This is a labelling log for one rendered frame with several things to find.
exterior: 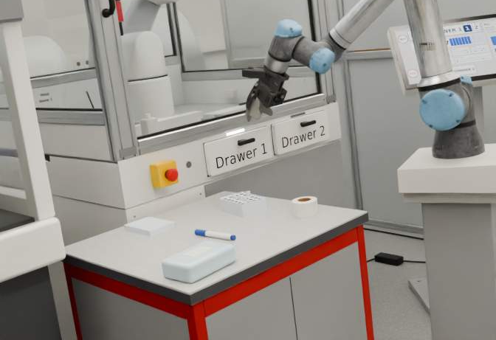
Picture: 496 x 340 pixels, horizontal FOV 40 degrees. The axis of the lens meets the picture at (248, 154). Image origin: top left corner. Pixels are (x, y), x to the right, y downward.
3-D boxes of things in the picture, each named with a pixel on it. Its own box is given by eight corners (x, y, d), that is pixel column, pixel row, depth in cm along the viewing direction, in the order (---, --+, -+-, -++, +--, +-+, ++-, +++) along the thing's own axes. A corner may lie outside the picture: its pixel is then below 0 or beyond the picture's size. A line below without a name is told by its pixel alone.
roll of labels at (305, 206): (322, 214, 186) (320, 200, 186) (297, 219, 185) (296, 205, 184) (313, 208, 193) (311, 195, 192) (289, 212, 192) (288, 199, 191)
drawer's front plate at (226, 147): (273, 156, 242) (269, 126, 240) (211, 177, 222) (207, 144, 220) (269, 156, 243) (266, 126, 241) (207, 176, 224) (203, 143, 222)
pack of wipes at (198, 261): (208, 256, 165) (205, 238, 164) (238, 261, 158) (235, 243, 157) (162, 278, 154) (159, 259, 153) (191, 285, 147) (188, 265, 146)
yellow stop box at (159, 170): (181, 183, 210) (177, 160, 208) (162, 189, 205) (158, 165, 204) (170, 181, 213) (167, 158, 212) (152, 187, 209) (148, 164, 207)
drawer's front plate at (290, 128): (330, 138, 263) (327, 110, 261) (277, 155, 243) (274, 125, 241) (326, 138, 264) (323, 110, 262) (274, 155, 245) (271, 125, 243)
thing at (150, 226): (176, 227, 192) (175, 221, 192) (150, 236, 186) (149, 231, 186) (149, 221, 201) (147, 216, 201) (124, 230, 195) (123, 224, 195)
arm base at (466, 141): (486, 145, 209) (482, 113, 207) (484, 156, 195) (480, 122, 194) (435, 149, 215) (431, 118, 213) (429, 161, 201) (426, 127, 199)
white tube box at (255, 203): (267, 209, 197) (266, 197, 197) (243, 217, 193) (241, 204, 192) (243, 203, 208) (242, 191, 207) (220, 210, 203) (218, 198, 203)
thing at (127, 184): (341, 138, 270) (337, 101, 267) (125, 209, 203) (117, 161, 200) (190, 130, 339) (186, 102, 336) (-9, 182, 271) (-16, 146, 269)
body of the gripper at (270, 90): (265, 110, 214) (277, 78, 207) (247, 95, 218) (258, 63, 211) (282, 105, 219) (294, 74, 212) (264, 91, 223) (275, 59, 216)
